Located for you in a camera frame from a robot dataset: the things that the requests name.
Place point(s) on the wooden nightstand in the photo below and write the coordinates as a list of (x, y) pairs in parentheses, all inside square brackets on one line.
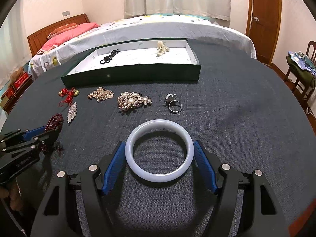
[(14, 98)]

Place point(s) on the white sheer curtain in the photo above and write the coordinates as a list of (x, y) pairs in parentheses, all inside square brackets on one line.
[(12, 49)]

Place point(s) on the bed with printed white sheet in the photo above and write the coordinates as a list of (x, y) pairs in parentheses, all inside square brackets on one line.
[(172, 29)]

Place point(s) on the gold pearl brooch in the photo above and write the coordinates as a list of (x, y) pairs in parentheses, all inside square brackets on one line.
[(130, 101)]

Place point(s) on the person's left hand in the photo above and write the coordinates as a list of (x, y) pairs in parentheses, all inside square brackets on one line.
[(8, 193)]

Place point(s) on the wooden chair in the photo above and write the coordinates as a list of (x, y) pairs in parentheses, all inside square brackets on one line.
[(298, 85)]

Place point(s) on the wooden headboard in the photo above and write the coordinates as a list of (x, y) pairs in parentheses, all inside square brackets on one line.
[(42, 33)]

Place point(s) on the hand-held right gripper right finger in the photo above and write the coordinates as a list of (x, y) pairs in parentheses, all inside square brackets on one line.
[(205, 167)]

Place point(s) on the cream pearl jewelry piece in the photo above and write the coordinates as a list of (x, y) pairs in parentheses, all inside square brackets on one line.
[(161, 49)]

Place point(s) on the wall outlet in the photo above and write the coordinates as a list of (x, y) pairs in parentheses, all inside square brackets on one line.
[(65, 13)]

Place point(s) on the wooden door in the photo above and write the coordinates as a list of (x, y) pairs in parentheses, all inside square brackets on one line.
[(265, 17)]

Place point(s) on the clear crystal brooch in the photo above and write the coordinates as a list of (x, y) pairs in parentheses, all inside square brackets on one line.
[(72, 111)]

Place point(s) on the red knot charm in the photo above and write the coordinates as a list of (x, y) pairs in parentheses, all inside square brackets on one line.
[(70, 95)]

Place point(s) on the blue cloth pile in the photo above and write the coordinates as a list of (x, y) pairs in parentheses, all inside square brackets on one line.
[(300, 59)]

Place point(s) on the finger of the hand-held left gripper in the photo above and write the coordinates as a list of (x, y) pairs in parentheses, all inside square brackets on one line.
[(34, 132), (47, 137)]

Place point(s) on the green box with white lining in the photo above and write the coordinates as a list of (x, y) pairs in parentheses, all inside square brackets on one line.
[(148, 75)]

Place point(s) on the red box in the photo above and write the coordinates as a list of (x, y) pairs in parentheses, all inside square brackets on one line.
[(21, 80)]

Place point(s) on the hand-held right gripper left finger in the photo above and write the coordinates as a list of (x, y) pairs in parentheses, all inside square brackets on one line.
[(113, 167)]

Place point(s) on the white jade bangle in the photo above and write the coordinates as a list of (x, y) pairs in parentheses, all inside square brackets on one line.
[(159, 175)]

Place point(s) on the pink pillow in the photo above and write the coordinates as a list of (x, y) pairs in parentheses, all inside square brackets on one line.
[(71, 33)]

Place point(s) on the orange-brown pillow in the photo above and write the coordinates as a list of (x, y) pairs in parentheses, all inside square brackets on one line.
[(64, 28)]

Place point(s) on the brown teddy bear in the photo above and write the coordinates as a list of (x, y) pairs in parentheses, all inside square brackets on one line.
[(17, 73)]

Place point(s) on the green cloth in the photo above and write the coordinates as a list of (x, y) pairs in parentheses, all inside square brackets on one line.
[(301, 72)]

